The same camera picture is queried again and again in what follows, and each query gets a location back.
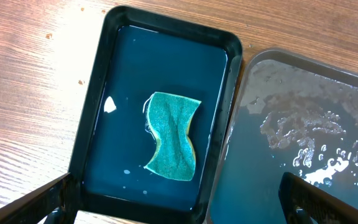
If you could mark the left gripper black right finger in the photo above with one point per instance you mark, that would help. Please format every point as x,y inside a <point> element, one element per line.
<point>304,203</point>

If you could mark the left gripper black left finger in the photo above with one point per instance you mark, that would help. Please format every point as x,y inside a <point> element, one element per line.
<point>55,202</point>

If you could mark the green yellow sponge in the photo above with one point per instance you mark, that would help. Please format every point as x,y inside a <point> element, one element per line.
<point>169,119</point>

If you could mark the dark grey serving tray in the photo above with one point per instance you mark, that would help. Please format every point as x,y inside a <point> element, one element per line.
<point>292,114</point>

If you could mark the black water tub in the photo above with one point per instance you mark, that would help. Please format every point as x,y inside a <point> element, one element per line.
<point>139,53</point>

